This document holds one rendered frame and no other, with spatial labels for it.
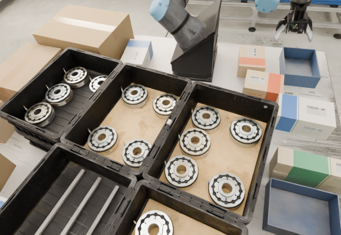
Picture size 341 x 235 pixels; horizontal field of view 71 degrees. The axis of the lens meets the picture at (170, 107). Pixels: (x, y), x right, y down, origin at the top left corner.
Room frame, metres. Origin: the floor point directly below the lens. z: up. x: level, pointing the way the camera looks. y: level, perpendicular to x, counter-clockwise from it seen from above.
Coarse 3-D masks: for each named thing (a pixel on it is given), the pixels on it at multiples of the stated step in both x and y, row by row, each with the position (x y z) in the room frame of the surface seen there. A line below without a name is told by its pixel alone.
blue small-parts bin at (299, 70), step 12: (288, 48) 0.92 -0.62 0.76; (300, 48) 0.90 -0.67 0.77; (288, 60) 0.89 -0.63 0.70; (300, 60) 0.88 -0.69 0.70; (312, 60) 0.85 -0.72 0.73; (288, 72) 0.81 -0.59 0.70; (300, 72) 0.80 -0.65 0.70; (312, 72) 0.79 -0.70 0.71; (288, 84) 0.73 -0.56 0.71; (300, 84) 0.71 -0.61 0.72; (312, 84) 0.70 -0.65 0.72
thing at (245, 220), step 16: (240, 96) 0.51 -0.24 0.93; (176, 112) 0.48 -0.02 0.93; (272, 112) 0.43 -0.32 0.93; (272, 128) 0.37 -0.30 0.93; (160, 144) 0.36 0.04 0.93; (144, 176) 0.27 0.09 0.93; (256, 176) 0.23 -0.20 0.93; (176, 192) 0.22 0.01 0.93; (256, 192) 0.19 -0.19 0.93; (224, 208) 0.16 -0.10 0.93
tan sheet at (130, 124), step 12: (132, 84) 0.73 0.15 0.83; (156, 96) 0.65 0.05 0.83; (120, 108) 0.61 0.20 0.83; (132, 108) 0.60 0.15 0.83; (144, 108) 0.59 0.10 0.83; (108, 120) 0.55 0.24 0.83; (120, 120) 0.55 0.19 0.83; (132, 120) 0.54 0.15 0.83; (144, 120) 0.53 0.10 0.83; (156, 120) 0.53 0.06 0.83; (120, 132) 0.49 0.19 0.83; (132, 132) 0.49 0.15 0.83; (144, 132) 0.48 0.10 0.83; (156, 132) 0.47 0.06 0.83; (120, 144) 0.44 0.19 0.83; (108, 156) 0.40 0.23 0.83; (120, 156) 0.40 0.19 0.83
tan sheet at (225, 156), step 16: (224, 112) 0.53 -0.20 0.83; (224, 128) 0.45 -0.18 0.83; (224, 144) 0.39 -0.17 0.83; (208, 160) 0.34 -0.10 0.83; (224, 160) 0.33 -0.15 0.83; (240, 160) 0.33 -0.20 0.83; (256, 160) 0.32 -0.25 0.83; (160, 176) 0.31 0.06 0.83; (208, 176) 0.29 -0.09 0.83; (240, 176) 0.28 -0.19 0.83; (192, 192) 0.25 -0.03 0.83; (240, 208) 0.19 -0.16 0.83
